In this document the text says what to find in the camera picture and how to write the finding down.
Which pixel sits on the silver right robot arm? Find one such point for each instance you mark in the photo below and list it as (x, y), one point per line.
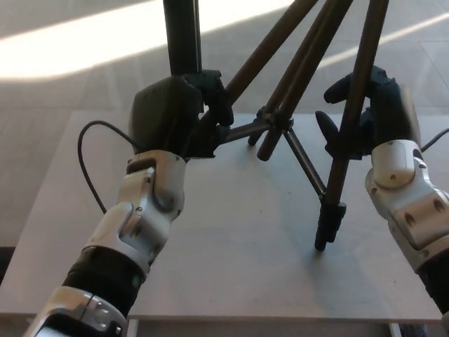
(403, 186)

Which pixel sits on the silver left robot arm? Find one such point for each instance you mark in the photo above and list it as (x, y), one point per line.
(147, 210)

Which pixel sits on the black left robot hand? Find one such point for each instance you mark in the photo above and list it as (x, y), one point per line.
(161, 116)

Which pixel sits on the black vertical pillar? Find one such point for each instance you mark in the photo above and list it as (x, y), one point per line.
(182, 35)

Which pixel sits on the white table leg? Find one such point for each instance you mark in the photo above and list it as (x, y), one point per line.
(395, 331)
(133, 329)

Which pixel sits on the brown tripod with black joints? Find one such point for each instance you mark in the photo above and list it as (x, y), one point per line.
(337, 182)

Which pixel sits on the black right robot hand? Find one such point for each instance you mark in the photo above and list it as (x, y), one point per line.
(393, 112)

